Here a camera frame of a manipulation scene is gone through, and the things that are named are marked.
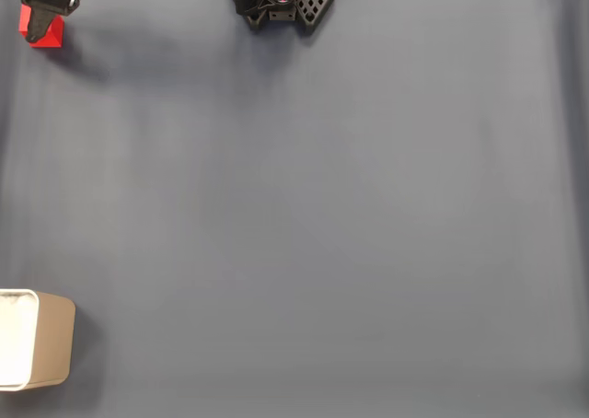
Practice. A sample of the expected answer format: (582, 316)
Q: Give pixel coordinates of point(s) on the red cube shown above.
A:
(55, 33)

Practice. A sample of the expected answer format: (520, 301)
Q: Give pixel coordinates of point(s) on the beige box with white rim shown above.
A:
(53, 340)

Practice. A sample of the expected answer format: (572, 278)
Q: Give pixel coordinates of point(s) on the grey desk mat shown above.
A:
(368, 252)

